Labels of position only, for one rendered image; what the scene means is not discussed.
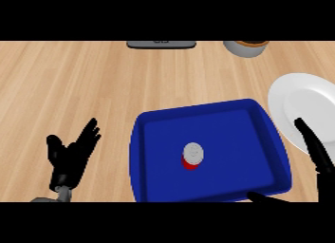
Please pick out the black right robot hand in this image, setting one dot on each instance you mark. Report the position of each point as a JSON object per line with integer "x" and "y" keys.
{"x": 328, "y": 171}

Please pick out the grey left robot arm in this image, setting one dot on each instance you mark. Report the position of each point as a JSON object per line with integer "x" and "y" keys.
{"x": 52, "y": 195}

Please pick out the blue tray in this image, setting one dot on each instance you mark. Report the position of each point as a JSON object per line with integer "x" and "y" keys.
{"x": 212, "y": 152}

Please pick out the white plate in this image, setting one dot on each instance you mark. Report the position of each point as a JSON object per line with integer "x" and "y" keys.
{"x": 312, "y": 114}

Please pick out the red can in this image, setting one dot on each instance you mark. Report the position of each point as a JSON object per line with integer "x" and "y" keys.
{"x": 192, "y": 155}

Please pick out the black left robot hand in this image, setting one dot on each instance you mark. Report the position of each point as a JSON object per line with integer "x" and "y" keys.
{"x": 70, "y": 158}

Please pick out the dark grey appliance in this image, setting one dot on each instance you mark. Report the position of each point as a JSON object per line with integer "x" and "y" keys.
{"x": 161, "y": 44}

